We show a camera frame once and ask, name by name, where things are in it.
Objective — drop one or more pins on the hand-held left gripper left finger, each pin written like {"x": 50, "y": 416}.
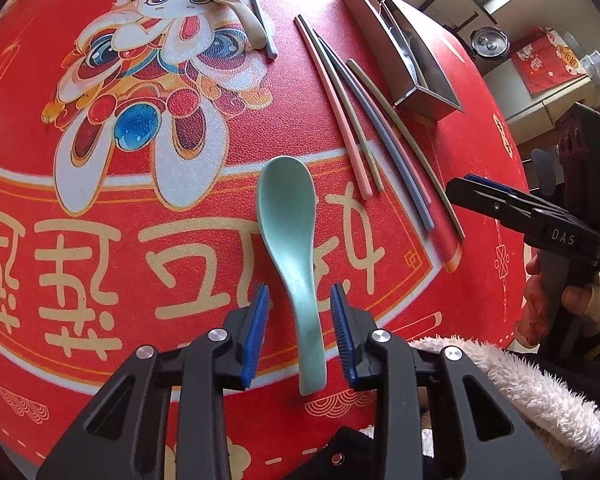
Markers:
{"x": 254, "y": 340}

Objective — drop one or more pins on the white fleece jacket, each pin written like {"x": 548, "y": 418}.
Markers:
{"x": 530, "y": 390}

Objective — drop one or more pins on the stainless steel utensil tray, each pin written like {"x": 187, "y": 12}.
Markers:
{"x": 375, "y": 35}

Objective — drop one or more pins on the dark folding frame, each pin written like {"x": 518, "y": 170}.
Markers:
{"x": 455, "y": 5}

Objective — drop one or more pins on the clear plastic containers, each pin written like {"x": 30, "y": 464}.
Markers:
{"x": 592, "y": 62}

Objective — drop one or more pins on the person's right hand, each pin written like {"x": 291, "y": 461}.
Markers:
{"x": 532, "y": 305}

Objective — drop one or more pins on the green spoon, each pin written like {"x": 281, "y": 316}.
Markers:
{"x": 285, "y": 200}

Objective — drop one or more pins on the red printed tablecloth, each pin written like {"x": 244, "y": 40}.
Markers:
{"x": 130, "y": 310}

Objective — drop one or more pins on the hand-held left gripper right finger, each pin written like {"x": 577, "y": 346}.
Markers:
{"x": 345, "y": 340}

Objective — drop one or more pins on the silver rice cooker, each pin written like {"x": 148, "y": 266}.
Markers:
{"x": 489, "y": 44}

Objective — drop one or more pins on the blue chopstick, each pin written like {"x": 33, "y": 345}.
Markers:
{"x": 260, "y": 15}
{"x": 405, "y": 170}

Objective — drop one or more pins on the white refrigerator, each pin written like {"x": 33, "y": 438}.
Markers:
{"x": 525, "y": 110}

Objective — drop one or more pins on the beige chopstick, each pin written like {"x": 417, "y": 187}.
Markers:
{"x": 451, "y": 220}

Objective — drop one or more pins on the red printed fridge cover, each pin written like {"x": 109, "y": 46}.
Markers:
{"x": 545, "y": 62}

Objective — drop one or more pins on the green chopstick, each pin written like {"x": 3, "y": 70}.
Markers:
{"x": 375, "y": 175}

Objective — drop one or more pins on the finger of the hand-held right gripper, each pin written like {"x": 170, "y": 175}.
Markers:
{"x": 487, "y": 182}
{"x": 490, "y": 205}

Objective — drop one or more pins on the pink chopstick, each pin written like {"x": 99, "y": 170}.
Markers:
{"x": 361, "y": 182}

